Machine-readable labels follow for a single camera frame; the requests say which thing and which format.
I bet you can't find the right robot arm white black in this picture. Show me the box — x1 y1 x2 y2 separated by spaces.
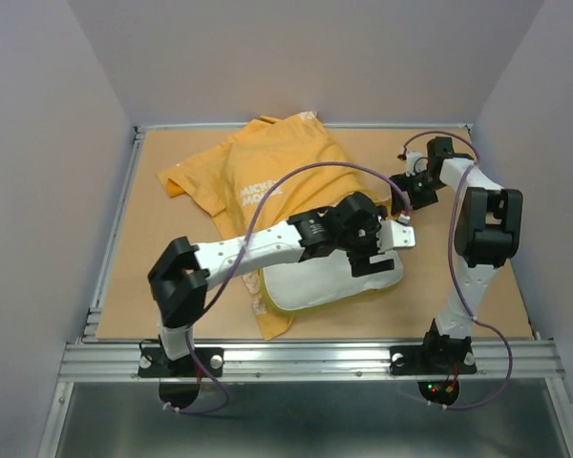
390 131 523 376

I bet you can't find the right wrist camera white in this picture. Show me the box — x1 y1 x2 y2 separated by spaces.
397 152 427 177

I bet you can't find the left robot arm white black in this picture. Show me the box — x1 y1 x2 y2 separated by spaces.
139 192 403 377

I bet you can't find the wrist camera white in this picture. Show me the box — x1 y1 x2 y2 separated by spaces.
377 219 416 253
397 152 427 177

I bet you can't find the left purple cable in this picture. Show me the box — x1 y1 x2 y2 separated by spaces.
163 161 412 415

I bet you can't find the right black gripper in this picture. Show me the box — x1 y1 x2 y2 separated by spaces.
389 169 447 216

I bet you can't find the aluminium frame rail front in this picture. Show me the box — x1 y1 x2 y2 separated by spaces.
58 340 565 384

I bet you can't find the white pillow yellow edge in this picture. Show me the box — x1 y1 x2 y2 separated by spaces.
253 251 403 315

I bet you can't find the orange patterned pillowcase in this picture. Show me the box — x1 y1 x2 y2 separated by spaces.
157 112 391 340

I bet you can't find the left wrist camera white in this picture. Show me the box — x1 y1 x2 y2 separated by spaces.
377 219 416 253

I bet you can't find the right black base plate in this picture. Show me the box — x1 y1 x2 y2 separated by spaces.
389 344 478 406

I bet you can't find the aluminium rail left side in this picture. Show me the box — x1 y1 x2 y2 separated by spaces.
78 296 103 344

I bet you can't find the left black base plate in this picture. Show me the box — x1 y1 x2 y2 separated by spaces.
137 340 230 415

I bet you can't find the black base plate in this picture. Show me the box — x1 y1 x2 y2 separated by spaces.
389 344 478 406
137 340 230 415

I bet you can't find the metal sheet panel front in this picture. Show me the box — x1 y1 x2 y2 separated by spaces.
48 380 568 457

